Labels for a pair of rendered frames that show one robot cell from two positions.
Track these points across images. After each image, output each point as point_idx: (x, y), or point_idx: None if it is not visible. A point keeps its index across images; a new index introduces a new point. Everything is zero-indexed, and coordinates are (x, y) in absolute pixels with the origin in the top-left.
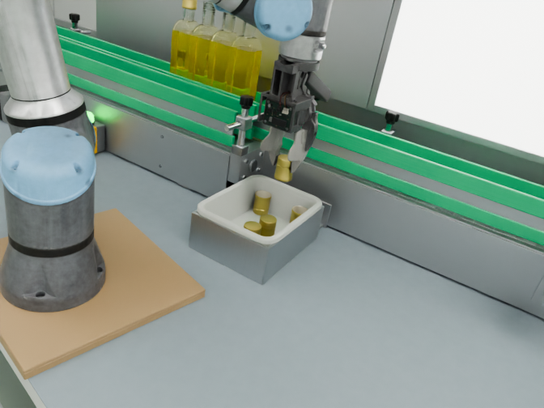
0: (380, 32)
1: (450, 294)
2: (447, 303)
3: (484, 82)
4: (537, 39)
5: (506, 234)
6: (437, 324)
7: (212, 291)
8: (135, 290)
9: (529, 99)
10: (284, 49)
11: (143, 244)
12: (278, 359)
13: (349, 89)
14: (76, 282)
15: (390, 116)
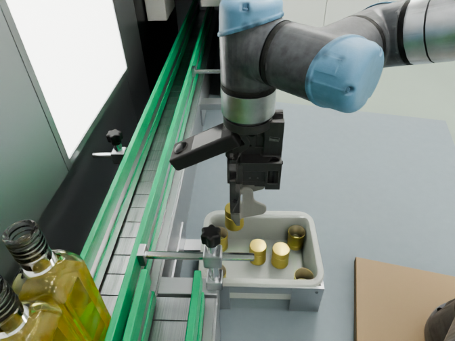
0: (28, 86)
1: (212, 160)
2: (224, 160)
3: (91, 55)
4: None
5: (189, 113)
6: None
7: (344, 260)
8: (409, 291)
9: (105, 44)
10: (274, 108)
11: (368, 329)
12: (353, 204)
13: (49, 176)
14: None
15: (120, 136)
